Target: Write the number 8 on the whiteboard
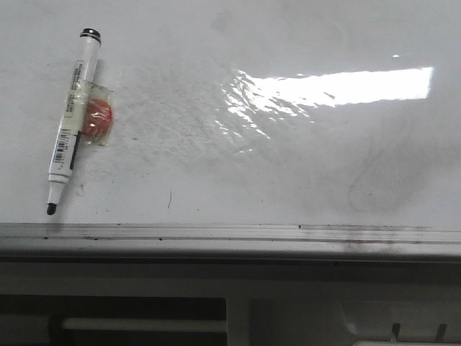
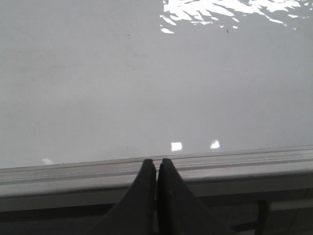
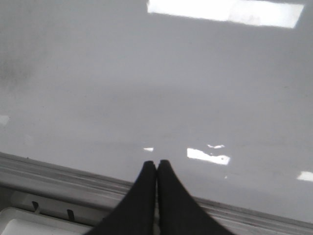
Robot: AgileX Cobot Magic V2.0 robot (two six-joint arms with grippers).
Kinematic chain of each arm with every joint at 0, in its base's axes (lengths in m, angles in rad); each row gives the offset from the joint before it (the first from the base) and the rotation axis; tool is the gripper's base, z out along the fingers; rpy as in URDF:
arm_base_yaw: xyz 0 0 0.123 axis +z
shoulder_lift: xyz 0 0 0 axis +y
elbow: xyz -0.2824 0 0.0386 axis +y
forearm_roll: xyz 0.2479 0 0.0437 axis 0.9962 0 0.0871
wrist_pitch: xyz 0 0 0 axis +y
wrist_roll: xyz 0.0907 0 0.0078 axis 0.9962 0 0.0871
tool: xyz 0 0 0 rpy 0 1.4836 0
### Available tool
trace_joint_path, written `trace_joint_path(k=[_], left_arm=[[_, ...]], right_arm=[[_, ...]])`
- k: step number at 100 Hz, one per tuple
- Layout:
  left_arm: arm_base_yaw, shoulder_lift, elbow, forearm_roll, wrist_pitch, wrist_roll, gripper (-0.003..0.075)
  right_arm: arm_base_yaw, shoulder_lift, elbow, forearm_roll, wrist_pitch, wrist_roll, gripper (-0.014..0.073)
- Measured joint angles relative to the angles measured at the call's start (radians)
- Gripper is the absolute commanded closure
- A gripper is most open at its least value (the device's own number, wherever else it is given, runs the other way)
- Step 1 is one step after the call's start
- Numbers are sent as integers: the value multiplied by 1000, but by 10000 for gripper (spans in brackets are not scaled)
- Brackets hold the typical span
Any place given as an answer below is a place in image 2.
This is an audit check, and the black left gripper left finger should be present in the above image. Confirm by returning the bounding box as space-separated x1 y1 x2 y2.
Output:
90 159 156 235

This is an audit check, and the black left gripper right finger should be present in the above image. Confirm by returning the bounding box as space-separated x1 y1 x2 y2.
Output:
156 158 235 235

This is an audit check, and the white whiteboard with metal frame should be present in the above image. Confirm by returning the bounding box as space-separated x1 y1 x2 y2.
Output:
0 0 313 212

